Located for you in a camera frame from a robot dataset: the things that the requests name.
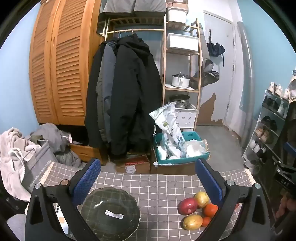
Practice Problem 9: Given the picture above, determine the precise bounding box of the grey vertical pipe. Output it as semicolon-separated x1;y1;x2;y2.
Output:
236;21;253;139

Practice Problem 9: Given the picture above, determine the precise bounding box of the wooden louvered wardrobe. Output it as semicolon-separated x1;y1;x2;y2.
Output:
29;0;102;127

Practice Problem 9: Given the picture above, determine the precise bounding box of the pale blue door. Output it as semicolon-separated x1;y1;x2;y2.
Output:
203;10;236;126

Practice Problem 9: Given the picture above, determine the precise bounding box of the grey jacket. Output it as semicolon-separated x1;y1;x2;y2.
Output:
97;42;119;144

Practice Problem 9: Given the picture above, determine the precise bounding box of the wide white storage box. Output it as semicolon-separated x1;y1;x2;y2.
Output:
167;33;200;52

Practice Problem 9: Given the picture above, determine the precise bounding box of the grey hanging bag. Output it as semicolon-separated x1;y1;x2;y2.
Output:
194;59;220;90

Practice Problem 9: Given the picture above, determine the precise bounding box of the wooden drawer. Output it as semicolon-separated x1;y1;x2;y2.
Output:
69;143;108;164

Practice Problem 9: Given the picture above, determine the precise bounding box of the grey fabric storage box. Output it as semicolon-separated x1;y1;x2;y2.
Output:
134;0;167;12
103;0;135;14

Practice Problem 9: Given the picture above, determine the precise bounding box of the bamboo clothes rack shelf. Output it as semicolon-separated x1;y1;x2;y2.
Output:
102;16;203;132

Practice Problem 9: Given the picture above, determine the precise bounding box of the yellow green mango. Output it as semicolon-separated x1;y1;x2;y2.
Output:
183;214;203;230
194;191;210;208

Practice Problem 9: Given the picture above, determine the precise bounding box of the pile of grey clothes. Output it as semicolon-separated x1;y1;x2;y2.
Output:
30;123;84;167

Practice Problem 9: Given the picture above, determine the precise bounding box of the flat cardboard box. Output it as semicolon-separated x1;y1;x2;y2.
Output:
116;155;150;174

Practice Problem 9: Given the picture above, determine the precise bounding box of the pale pink fleece robe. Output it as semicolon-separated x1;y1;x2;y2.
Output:
0;127;40;201

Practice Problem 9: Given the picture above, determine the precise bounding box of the grey tote bag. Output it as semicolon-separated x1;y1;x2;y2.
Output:
21;140;58;194

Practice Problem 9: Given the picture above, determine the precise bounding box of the white cooking pot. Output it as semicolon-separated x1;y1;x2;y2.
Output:
171;74;190;88

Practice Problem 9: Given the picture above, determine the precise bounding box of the grey checkered tablecloth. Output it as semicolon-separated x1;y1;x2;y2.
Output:
43;162;273;241

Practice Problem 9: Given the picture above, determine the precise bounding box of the dark blue umbrella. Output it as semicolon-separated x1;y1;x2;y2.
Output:
206;29;226;57

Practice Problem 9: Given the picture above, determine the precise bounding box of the dark glass scalloped bowl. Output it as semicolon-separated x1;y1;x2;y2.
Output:
79;187;141;241

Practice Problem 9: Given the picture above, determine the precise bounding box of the steel steamer pot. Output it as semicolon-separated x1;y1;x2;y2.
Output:
169;95;191;109

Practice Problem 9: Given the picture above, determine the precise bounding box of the person's right hand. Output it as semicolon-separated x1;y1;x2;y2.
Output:
275;194;296;221

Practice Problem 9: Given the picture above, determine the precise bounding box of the white smartphone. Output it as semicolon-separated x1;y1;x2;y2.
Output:
54;203;69;234

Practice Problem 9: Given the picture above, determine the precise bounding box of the large brown cardboard box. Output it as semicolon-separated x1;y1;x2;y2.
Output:
150;148;204;176

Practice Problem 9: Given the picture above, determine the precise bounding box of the clear plastic bag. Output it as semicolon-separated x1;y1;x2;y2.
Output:
183;139;208;158

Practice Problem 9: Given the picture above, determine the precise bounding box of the brown cardboard box with label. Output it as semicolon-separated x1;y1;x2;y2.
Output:
166;0;189;11

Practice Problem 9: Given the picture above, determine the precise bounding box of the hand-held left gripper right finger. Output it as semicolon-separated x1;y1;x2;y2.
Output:
195;158;271;241

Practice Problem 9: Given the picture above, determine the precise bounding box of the black coat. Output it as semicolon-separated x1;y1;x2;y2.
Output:
84;40;104;149

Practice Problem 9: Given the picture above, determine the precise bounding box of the red apple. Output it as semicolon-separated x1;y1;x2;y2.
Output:
178;198;199;215

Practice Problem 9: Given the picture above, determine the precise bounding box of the teal plastic basket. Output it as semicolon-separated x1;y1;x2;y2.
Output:
154;132;211;165

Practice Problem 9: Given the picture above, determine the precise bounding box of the white plastic basket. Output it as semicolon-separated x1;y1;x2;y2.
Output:
174;108;199;128

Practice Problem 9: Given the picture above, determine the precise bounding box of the large orange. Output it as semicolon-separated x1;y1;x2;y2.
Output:
203;203;219;217

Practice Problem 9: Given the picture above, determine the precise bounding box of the small white storage box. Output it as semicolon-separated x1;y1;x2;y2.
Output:
167;8;187;24

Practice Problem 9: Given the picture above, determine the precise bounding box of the white printed rice bag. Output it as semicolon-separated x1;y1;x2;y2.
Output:
149;103;186;160

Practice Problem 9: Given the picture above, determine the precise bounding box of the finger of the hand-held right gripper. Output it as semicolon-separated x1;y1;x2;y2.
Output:
284;141;296;154

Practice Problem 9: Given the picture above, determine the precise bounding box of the black hooded jacket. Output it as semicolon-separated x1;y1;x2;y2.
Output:
110;34;163;160

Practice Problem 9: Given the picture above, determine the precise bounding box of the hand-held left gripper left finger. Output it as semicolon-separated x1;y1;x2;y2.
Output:
25;158;102;241

